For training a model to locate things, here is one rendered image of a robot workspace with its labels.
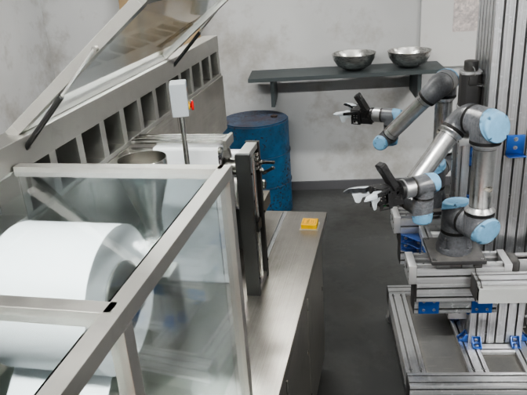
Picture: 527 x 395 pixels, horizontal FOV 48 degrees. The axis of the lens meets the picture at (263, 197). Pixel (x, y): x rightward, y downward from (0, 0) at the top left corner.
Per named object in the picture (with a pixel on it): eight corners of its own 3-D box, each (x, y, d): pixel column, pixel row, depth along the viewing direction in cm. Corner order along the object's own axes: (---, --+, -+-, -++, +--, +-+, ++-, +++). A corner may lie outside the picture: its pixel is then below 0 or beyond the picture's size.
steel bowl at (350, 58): (373, 63, 482) (373, 48, 477) (378, 72, 451) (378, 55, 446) (331, 66, 486) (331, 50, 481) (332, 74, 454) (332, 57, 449)
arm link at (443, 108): (423, 178, 302) (428, 71, 281) (432, 168, 314) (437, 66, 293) (448, 181, 296) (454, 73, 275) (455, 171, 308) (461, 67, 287)
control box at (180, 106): (194, 116, 176) (190, 82, 172) (172, 118, 175) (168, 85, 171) (194, 110, 182) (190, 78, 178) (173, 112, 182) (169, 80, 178)
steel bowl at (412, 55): (427, 61, 478) (427, 45, 473) (434, 69, 447) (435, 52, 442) (384, 63, 481) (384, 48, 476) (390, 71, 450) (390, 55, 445)
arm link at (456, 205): (457, 219, 256) (459, 190, 251) (478, 231, 245) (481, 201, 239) (434, 225, 253) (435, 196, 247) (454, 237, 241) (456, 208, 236)
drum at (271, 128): (294, 195, 531) (289, 106, 500) (292, 220, 482) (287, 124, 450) (233, 197, 536) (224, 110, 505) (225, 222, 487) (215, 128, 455)
